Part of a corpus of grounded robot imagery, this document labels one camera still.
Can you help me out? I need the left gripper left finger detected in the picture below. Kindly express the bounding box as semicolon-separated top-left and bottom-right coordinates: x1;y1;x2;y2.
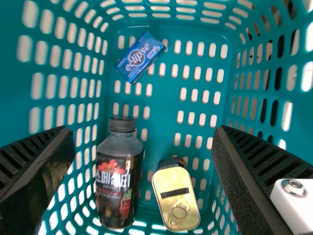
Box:
0;126;75;235

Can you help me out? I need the teal shopping basket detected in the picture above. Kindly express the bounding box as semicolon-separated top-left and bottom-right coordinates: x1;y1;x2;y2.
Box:
0;0;313;235

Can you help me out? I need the blue mint pack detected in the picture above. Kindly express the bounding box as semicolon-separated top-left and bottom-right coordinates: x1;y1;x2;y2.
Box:
114;29;165;85

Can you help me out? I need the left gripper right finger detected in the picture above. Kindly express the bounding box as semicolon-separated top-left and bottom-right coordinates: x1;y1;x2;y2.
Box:
211;125;313;235

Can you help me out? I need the gold rectangular tin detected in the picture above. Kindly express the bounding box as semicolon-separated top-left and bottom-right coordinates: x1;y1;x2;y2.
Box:
151;156;201;232

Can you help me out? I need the dark coffee bottle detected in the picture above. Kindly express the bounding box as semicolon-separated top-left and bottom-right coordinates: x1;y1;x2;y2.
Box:
95;117;144;231

